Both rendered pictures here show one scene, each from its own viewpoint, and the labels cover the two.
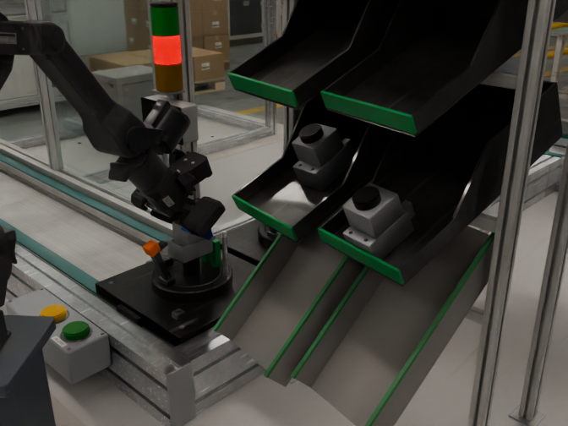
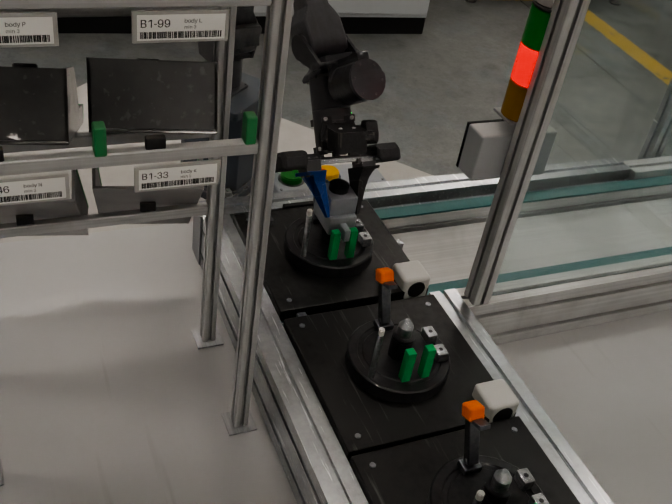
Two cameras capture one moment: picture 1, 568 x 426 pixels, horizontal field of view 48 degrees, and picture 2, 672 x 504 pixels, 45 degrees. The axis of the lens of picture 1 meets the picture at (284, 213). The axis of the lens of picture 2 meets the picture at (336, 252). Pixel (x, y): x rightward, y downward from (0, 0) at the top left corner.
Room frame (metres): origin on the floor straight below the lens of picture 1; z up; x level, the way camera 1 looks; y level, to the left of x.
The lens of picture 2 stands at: (1.30, -0.80, 1.74)
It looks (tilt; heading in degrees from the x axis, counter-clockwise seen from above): 37 degrees down; 108
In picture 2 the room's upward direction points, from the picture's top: 10 degrees clockwise
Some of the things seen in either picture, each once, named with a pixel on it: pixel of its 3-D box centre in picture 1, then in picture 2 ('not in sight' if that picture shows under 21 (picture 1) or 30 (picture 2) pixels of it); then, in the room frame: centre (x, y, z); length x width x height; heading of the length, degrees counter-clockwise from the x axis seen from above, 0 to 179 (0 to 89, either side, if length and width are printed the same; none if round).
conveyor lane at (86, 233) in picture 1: (113, 254); (488, 263); (1.20, 0.36, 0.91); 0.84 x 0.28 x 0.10; 46
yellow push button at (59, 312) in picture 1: (53, 315); (327, 174); (0.88, 0.37, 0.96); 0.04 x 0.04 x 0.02
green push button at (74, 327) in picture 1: (76, 332); (291, 178); (0.83, 0.32, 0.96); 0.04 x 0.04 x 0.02
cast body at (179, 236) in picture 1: (194, 233); (338, 206); (0.98, 0.15, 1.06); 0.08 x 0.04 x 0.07; 136
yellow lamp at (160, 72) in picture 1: (168, 76); (523, 98); (1.19, 0.21, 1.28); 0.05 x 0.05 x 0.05
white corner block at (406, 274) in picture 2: not in sight; (410, 280); (1.11, 0.16, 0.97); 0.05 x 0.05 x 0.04; 46
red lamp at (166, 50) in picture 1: (166, 48); (534, 63); (1.19, 0.21, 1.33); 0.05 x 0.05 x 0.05
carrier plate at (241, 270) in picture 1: (193, 286); (327, 254); (0.98, 0.16, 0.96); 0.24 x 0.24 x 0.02; 46
